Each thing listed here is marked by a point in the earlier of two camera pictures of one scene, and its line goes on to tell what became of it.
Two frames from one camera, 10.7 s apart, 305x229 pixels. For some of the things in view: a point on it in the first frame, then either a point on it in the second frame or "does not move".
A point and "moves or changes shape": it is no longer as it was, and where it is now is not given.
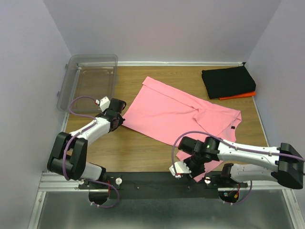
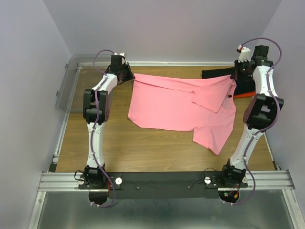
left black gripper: [121, 119] to [129, 76]
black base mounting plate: [159, 185] does not move
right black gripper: [195, 171] to [235, 75]
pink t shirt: [163, 112] moves or changes shape
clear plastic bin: [94, 75] does not move
